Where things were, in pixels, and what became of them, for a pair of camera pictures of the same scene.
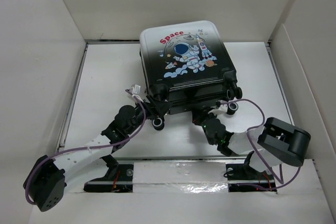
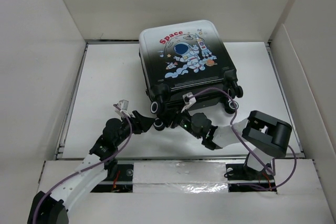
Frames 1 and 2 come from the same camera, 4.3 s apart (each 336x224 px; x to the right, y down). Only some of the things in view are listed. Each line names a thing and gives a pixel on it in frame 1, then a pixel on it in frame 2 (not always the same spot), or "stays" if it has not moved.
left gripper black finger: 163,106 → 140,124
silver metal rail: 218,182 stays
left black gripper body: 151,113 → 137,127
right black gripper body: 201,119 → 182,119
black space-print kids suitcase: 186,65 stays
